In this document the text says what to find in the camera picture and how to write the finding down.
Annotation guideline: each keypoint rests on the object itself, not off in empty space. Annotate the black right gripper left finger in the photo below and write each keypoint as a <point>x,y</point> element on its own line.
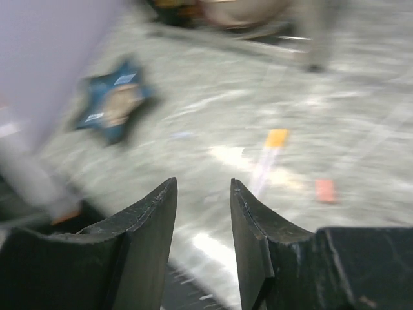
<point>117,263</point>

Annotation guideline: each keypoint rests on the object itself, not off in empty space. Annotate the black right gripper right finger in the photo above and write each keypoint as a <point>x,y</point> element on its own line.
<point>282,266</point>

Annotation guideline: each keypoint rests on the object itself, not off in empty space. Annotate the orange pen cap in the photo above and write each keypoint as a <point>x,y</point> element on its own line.
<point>325,191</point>

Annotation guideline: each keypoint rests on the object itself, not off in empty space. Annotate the white pen yellow end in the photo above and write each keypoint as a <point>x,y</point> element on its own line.
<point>262,169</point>

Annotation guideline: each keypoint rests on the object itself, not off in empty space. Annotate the yellow pen cap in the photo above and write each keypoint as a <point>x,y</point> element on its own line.
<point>276,139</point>

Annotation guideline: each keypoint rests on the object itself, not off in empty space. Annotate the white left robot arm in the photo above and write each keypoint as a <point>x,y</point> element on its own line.
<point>37,183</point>

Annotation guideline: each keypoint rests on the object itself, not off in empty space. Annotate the blue star-shaped dish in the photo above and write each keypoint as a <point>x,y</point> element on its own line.
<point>114,100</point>

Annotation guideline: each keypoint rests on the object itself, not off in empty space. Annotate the beige ceramic bowl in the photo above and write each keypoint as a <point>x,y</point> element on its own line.
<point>242,13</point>

